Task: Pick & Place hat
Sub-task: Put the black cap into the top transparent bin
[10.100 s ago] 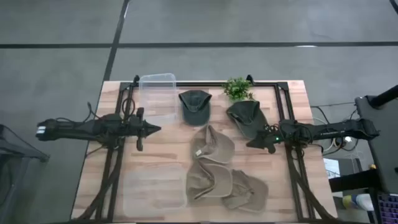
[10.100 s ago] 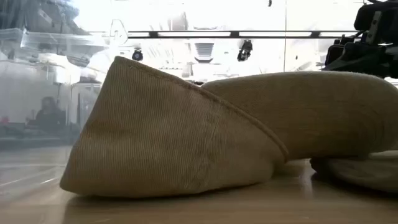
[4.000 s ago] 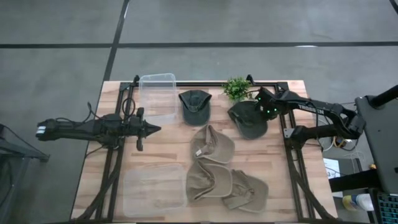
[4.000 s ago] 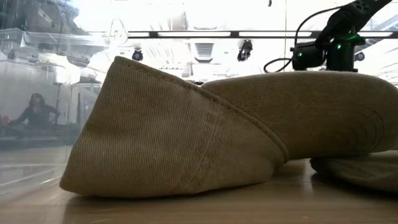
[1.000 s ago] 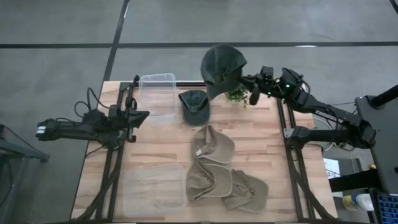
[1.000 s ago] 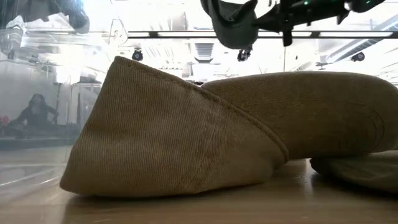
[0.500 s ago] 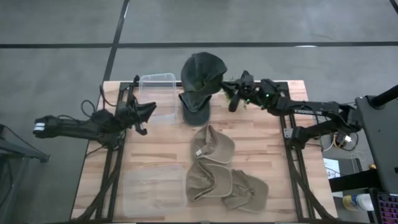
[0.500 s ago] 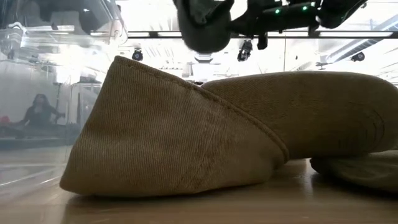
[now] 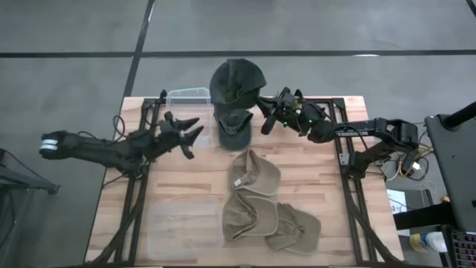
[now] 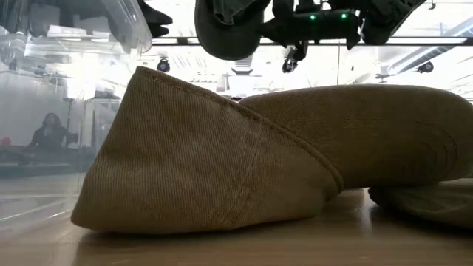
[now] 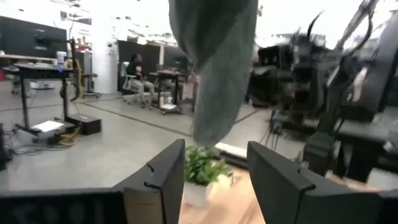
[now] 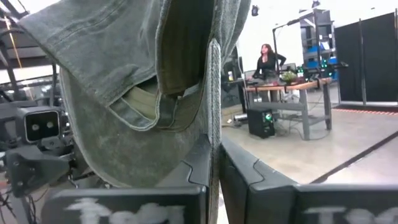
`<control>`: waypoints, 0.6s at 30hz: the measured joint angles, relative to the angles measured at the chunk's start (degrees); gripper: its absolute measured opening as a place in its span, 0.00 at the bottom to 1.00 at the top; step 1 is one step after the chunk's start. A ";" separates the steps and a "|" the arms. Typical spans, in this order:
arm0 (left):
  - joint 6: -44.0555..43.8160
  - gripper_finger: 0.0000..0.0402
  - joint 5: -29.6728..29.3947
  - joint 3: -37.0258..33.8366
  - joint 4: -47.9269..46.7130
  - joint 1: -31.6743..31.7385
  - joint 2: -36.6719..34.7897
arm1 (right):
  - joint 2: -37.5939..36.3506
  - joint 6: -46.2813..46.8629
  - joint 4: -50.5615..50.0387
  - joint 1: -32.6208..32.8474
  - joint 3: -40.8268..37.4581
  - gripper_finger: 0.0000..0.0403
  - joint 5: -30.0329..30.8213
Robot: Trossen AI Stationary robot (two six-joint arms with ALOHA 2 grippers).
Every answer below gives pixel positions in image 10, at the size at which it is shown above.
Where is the black camera on frame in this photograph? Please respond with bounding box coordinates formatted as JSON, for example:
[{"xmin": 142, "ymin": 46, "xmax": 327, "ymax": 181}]
[{"xmin": 281, "ymin": 41, "xmax": 308, "ymax": 74}]

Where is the silver ventilation duct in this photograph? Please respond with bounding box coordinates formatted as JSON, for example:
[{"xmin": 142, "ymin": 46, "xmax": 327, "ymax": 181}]
[{"xmin": 231, "ymin": 55, "xmax": 255, "ymax": 76}]

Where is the dark green cotton hat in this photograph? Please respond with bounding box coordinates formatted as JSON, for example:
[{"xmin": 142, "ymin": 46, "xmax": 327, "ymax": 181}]
[{"xmin": 194, "ymin": 0, "xmax": 273, "ymax": 61}]

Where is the clear plastic storage bin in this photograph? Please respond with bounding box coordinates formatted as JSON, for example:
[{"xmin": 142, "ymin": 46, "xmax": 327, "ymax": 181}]
[{"xmin": 0, "ymin": 0, "xmax": 153, "ymax": 241}]

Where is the black overhead frame bar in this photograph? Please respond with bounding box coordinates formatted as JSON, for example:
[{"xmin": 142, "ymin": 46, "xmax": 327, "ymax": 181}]
[{"xmin": 151, "ymin": 35, "xmax": 473, "ymax": 47}]

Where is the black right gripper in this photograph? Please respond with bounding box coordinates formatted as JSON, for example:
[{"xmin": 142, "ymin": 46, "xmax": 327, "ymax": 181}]
[{"xmin": 258, "ymin": 0, "xmax": 362, "ymax": 51}]

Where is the person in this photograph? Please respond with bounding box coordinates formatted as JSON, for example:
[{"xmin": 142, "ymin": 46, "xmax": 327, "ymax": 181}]
[{"xmin": 29, "ymin": 112, "xmax": 79, "ymax": 151}]

